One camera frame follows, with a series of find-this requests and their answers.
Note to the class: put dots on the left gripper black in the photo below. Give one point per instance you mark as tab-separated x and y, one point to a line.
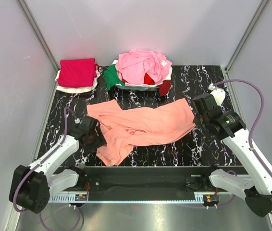
100	141

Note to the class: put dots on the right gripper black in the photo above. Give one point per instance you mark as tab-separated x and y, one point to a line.
197	114

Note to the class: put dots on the salmon orange t shirt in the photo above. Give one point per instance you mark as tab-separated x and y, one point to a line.
143	126

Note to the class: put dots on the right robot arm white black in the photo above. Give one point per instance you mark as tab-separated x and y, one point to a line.
256	192

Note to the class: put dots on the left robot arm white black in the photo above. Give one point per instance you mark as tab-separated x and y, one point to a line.
33	185

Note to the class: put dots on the folded white t shirt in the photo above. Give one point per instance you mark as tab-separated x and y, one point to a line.
81	89

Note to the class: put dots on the green t shirt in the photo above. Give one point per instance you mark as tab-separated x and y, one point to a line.
111	77

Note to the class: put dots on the laundry basket grey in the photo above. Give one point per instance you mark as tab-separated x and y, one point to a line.
137	88

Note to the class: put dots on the light pink t shirt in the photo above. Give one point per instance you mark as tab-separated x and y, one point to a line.
134	65

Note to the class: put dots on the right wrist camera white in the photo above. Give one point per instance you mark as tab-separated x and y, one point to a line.
218	94

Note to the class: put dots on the grey slotted cable duct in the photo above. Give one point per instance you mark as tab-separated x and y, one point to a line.
126	198

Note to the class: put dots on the left aluminium frame post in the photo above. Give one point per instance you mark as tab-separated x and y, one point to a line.
36	30

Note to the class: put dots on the aluminium frame post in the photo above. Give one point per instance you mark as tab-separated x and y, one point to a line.
254	20
36	30

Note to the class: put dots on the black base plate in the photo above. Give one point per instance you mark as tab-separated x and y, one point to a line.
103	178

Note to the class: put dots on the right aluminium frame post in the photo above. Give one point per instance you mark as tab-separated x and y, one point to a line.
254	20

